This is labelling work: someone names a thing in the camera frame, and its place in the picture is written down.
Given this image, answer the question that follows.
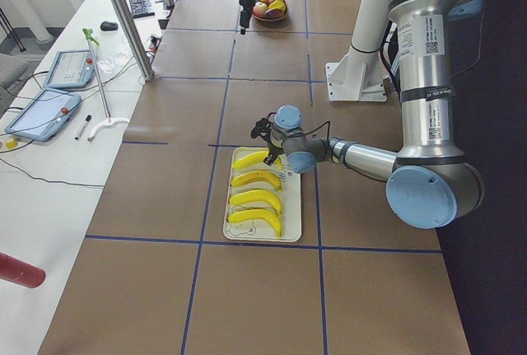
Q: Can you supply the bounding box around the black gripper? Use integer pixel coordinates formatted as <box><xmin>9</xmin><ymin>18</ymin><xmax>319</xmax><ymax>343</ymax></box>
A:
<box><xmin>264</xmin><ymin>142</ymin><xmax>282</xmax><ymax>165</ymax></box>
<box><xmin>239</xmin><ymin>0</ymin><xmax>253</xmax><ymax>35</ymax></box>

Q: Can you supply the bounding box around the yellow banana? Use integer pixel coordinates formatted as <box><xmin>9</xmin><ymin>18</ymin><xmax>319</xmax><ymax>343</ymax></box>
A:
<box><xmin>231</xmin><ymin>170</ymin><xmax>282</xmax><ymax>191</ymax></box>
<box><xmin>229</xmin><ymin>189</ymin><xmax>282</xmax><ymax>215</ymax></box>
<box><xmin>227</xmin><ymin>208</ymin><xmax>283</xmax><ymax>238</ymax></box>
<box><xmin>232</xmin><ymin>151</ymin><xmax>283</xmax><ymax>171</ymax></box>

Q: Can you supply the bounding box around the brown wicker basket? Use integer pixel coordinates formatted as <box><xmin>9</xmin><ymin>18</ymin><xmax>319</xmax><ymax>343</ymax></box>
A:
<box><xmin>252</xmin><ymin>0</ymin><xmax>288</xmax><ymax>22</ymax></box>

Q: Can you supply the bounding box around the dark red mango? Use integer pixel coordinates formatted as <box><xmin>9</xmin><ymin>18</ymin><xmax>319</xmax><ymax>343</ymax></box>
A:
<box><xmin>265</xmin><ymin>9</ymin><xmax>285</xmax><ymax>21</ymax></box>

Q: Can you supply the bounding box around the yellow starfruit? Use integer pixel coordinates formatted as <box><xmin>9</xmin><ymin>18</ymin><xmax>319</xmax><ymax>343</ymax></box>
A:
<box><xmin>268</xmin><ymin>0</ymin><xmax>287</xmax><ymax>12</ymax></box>

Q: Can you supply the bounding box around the white bear tray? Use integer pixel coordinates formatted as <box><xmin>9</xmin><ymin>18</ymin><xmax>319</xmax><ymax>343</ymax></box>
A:
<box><xmin>223</xmin><ymin>147</ymin><xmax>302</xmax><ymax>242</ymax></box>

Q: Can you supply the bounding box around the black computer mouse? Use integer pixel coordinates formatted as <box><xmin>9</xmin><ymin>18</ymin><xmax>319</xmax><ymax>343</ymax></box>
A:
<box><xmin>100</xmin><ymin>21</ymin><xmax>119</xmax><ymax>31</ymax></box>

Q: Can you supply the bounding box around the white reacher grabber tool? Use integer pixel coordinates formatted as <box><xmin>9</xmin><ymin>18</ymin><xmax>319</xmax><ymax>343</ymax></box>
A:
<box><xmin>82</xmin><ymin>28</ymin><xmax>130</xmax><ymax>142</ymax></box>

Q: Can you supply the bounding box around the upper blue teach pendant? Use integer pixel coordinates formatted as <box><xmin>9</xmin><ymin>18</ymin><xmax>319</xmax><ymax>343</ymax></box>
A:
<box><xmin>44</xmin><ymin>49</ymin><xmax>95</xmax><ymax>89</ymax></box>

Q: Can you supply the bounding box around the blue teach pendant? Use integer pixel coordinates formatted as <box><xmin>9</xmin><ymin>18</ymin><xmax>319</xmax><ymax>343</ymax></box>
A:
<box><xmin>5</xmin><ymin>86</ymin><xmax>82</xmax><ymax>142</ymax></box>
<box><xmin>44</xmin><ymin>49</ymin><xmax>95</xmax><ymax>89</ymax></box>

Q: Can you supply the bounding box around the black marker pen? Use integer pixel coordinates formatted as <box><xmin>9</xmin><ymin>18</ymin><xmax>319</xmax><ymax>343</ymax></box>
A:
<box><xmin>74</xmin><ymin>114</ymin><xmax>92</xmax><ymax>141</ymax></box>

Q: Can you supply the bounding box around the lower blue teach pendant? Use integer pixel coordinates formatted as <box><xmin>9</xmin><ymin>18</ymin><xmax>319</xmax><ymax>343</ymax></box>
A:
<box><xmin>5</xmin><ymin>86</ymin><xmax>82</xmax><ymax>142</ymax></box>

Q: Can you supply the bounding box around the red cylinder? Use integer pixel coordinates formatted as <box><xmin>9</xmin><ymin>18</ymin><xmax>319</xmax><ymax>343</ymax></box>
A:
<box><xmin>0</xmin><ymin>253</ymin><xmax>46</xmax><ymax>288</ymax></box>

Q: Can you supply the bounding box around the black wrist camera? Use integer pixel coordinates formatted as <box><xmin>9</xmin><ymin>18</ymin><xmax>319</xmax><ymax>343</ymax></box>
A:
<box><xmin>250</xmin><ymin>112</ymin><xmax>273</xmax><ymax>142</ymax></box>

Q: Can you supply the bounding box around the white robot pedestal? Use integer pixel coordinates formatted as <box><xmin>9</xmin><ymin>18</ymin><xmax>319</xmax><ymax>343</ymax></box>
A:
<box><xmin>326</xmin><ymin>0</ymin><xmax>389</xmax><ymax>103</ymax></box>

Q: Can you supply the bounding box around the aluminium frame post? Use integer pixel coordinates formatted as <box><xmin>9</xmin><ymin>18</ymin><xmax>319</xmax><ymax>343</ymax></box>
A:
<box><xmin>110</xmin><ymin>0</ymin><xmax>154</xmax><ymax>82</ymax></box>

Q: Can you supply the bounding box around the black cable on desk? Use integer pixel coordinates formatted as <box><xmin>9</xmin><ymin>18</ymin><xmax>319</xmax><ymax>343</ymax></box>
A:
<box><xmin>0</xmin><ymin>157</ymin><xmax>105</xmax><ymax>189</ymax></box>

